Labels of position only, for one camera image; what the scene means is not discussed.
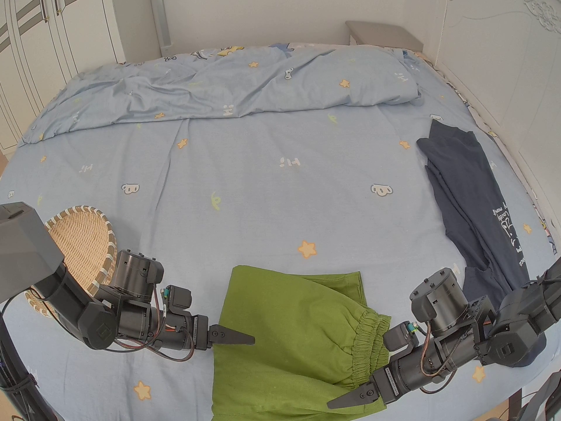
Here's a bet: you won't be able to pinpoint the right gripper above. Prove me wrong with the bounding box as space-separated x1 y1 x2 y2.
327 336 478 410

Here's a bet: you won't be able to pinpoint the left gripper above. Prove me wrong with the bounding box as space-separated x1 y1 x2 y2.
149 310 256 352

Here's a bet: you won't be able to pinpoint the green shorts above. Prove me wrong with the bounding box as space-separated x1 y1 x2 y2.
212 265 392 421

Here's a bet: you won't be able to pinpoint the bed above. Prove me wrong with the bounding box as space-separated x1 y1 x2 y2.
0 0 561 421

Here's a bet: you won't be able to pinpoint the round woven basket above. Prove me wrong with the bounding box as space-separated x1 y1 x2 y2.
24 206 118 319

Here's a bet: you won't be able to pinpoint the pale blue quilt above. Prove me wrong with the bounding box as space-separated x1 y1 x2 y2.
20 42 423 146

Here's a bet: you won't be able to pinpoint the dark blue T-shirt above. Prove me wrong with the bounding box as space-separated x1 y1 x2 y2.
416 119 536 310

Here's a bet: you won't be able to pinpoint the grey bedside table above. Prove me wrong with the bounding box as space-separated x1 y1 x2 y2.
345 20 425 54

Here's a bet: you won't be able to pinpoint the white wardrobe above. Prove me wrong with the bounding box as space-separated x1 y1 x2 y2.
0 0 128 150

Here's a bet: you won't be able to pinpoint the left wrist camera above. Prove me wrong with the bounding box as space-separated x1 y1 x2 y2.
161 284 193 319

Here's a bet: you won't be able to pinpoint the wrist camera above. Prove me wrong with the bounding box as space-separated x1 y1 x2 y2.
161 284 193 319
384 323 419 356

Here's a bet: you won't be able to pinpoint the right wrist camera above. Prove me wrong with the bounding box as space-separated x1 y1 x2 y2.
384 323 419 356

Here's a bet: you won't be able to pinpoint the white cord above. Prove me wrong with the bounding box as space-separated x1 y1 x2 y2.
437 0 449 60

